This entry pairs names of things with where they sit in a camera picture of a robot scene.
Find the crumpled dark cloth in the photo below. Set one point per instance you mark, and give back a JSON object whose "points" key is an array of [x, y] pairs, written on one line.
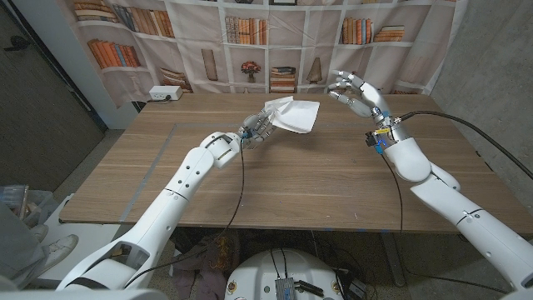
{"points": [[195, 266]]}

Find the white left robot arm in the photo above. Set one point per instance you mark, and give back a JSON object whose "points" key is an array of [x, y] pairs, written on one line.
{"points": [[179, 187]]}

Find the white shipping package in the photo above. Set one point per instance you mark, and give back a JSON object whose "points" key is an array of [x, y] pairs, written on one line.
{"points": [[297, 114]]}

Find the clear plastic bin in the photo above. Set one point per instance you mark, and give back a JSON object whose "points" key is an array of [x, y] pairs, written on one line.
{"points": [[16, 200]]}

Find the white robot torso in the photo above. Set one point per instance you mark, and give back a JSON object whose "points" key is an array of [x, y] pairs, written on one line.
{"points": [[258, 271]]}

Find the person's grey trouser leg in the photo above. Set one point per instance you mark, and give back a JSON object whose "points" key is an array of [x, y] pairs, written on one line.
{"points": [[16, 246]]}

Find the grey table leg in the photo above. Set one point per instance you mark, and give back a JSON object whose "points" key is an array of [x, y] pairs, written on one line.
{"points": [[393, 262]]}

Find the printed bookshelf backdrop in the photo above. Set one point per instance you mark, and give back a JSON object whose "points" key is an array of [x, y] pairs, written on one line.
{"points": [[195, 62]]}

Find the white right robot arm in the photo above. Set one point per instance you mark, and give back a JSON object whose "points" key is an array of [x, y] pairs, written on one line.
{"points": [[458, 208]]}

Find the dark door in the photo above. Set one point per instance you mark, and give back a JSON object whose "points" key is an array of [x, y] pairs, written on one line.
{"points": [[41, 125]]}

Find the white sneaker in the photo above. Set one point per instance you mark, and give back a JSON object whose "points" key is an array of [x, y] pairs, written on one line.
{"points": [[60, 250]]}

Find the white power strip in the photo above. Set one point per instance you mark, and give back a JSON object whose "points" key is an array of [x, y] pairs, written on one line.
{"points": [[165, 93]]}

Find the small silver box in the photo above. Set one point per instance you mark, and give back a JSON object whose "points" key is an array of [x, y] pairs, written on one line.
{"points": [[285, 289]]}

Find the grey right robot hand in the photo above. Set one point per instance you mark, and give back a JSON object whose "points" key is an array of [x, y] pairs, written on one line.
{"points": [[368, 98]]}

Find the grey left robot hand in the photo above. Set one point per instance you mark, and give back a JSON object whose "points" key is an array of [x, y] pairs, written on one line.
{"points": [[258, 129]]}

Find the black bar on torso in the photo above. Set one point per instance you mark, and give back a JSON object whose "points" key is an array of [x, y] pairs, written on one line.
{"points": [[310, 288]]}

